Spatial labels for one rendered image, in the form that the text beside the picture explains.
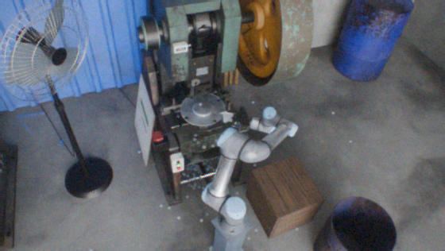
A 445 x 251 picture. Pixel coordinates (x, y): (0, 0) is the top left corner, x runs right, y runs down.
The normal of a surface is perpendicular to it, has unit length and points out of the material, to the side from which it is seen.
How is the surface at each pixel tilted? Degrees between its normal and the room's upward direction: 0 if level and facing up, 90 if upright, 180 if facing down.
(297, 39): 76
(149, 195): 0
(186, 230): 0
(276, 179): 0
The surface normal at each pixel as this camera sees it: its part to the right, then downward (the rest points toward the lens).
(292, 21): 0.34, 0.36
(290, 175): 0.05, -0.66
